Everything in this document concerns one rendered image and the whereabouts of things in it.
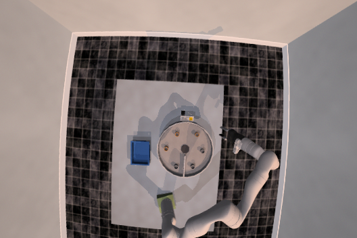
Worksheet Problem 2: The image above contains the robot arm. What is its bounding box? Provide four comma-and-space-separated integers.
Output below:
161, 142, 279, 238

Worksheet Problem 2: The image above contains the blue open crate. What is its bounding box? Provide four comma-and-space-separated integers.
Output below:
130, 140, 151, 166

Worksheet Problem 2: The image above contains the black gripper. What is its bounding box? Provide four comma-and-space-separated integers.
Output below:
219, 126, 253, 154

